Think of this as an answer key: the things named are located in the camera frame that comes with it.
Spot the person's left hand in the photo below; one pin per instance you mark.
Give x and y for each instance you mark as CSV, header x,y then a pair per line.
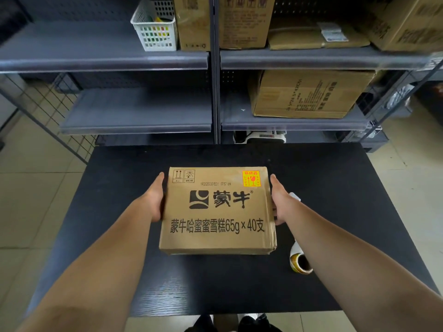
x,y
152,203

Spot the person's right hand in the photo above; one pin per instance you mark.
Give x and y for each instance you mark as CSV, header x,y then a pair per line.
x,y
282,203

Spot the person's right fingers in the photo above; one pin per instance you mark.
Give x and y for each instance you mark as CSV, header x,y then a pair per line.
x,y
276,185

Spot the person's left fingers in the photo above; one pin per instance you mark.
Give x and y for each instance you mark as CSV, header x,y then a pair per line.
x,y
159,184

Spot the printed brown cardboard box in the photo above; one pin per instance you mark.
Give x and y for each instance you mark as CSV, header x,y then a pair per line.
x,y
218,217

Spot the person's right forearm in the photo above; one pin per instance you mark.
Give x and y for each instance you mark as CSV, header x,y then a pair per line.
x,y
346,266

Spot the person's left forearm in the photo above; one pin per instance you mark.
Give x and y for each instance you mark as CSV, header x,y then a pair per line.
x,y
103,266

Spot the small white object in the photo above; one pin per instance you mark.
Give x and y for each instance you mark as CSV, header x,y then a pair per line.
x,y
294,196

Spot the white appliance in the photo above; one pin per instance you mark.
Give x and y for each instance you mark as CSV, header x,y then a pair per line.
x,y
259,136

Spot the white packing tape roll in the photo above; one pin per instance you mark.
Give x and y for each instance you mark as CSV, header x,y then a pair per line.
x,y
297,265

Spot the wide cardboard box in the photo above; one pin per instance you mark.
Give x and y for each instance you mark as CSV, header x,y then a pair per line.
x,y
308,95

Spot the grey metal shelving unit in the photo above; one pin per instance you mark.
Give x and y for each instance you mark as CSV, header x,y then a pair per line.
x,y
103,58

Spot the person's right black shoe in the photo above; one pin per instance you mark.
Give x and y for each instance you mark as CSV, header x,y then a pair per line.
x,y
258,325

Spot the person's black shoe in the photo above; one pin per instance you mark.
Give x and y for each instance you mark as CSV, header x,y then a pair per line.
x,y
258,325
202,325

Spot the person's left black shoe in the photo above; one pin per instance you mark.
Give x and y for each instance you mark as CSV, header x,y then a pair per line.
x,y
202,325

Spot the flat brown labelled parcel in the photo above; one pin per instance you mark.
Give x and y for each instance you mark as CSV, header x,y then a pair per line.
x,y
304,39

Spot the white plastic basket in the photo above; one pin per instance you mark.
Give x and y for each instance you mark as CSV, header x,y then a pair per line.
x,y
155,34

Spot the cardboard box with handling symbols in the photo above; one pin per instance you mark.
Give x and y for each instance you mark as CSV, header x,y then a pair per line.
x,y
245,27

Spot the tall narrow cardboard box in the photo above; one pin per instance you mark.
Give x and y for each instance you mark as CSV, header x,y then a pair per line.
x,y
192,24

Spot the large barcode cardboard box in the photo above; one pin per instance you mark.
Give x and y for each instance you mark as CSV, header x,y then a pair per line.
x,y
405,20

